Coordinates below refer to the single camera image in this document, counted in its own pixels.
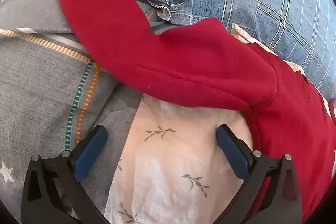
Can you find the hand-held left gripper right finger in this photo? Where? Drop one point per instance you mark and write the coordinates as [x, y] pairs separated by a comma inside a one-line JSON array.
[[232, 154]]

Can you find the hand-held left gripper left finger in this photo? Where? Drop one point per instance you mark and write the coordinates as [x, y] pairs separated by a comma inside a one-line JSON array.
[[90, 150]]

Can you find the red sweater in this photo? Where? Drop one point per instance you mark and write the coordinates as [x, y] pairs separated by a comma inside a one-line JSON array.
[[183, 56]]

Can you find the cream leaf-print sheet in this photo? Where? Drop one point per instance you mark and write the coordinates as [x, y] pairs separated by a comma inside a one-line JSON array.
[[170, 161]]

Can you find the grey striped star blanket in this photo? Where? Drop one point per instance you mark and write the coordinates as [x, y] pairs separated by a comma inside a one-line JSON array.
[[39, 82]]

